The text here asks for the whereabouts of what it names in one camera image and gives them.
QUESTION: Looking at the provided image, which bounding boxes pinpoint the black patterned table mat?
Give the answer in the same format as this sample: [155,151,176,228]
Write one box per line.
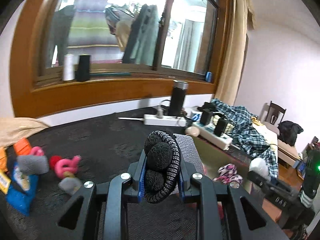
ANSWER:
[1,107,196,239]

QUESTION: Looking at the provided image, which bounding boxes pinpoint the pink rubber knot toy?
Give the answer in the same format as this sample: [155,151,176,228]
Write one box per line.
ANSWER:
[29,146,81,179]

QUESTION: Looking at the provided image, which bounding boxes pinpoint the red pompom ball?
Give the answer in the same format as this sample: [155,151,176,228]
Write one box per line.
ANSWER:
[49,155,62,170]

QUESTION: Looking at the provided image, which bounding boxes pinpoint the yellow green tea box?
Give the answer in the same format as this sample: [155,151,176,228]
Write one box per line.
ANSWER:
[0,171,11,194]

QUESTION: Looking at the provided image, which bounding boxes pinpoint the dark orange toy cube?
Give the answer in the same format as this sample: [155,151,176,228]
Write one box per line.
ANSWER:
[13,138,32,156]

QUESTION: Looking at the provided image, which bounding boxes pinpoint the black charger adapter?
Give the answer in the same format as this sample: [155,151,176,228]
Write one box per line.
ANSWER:
[200,109,213,126]
[214,118,228,137]

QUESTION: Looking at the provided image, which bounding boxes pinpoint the beige curtain right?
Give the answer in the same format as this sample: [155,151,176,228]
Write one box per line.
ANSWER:
[215,0,255,105]

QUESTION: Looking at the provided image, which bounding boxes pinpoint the blue noodle snack packet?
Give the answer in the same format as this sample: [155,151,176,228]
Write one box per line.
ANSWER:
[6,162,39,216]

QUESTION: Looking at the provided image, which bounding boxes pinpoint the small blue spool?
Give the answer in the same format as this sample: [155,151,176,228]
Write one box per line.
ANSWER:
[205,72,212,82]

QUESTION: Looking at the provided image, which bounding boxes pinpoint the grey yellow small sock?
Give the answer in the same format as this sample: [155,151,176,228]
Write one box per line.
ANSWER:
[58,171,82,196]

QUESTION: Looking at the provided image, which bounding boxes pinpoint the black knitted sock ball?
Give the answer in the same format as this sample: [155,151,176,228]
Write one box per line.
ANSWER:
[144,131,181,204]

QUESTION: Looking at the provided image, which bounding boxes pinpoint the pink leopard sock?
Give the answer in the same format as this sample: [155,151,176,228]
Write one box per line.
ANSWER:
[213,164,243,184]

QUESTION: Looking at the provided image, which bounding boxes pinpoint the light orange toy cube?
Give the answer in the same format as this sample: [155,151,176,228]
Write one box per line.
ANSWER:
[0,147,8,173]

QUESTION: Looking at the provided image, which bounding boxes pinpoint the beige round soap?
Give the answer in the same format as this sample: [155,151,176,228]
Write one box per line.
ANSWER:
[185,126,200,137]

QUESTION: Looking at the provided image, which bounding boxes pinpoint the black charger adapter right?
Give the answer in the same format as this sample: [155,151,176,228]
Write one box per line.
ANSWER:
[214,118,228,137]

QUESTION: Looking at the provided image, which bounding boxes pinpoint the plaid blue shirt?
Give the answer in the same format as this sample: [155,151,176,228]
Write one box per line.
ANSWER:
[211,99,278,178]

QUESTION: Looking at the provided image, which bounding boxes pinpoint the white power strip near window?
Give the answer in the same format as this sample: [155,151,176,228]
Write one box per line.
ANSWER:
[144,114,187,127]

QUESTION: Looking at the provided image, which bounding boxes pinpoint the long white power strip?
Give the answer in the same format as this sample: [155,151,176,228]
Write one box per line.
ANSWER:
[192,122,233,151]

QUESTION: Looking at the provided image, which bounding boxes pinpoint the wooden chair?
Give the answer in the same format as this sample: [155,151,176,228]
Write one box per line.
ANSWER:
[265,101,286,125]

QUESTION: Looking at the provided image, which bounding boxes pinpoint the black charger adapter left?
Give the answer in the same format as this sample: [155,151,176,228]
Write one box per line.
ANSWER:
[200,109,213,126]

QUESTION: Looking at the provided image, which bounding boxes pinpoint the beige lace cloth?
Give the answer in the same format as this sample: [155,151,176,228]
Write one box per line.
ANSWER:
[0,118,49,148]

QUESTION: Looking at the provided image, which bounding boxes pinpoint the red storage box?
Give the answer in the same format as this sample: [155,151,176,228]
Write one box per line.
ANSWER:
[175,134,252,192]

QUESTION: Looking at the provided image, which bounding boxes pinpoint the white thread spool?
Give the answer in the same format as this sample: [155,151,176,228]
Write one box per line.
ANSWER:
[62,54,75,81]

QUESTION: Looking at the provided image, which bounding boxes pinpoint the black thermos bottle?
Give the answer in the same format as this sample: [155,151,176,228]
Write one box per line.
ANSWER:
[168,80,188,116]

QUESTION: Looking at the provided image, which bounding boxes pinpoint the black bag on bed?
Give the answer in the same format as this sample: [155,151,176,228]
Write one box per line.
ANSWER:
[278,121,304,146]

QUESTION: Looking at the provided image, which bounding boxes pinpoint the wooden window frame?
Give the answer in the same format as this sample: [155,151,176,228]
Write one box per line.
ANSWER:
[9,0,232,118]

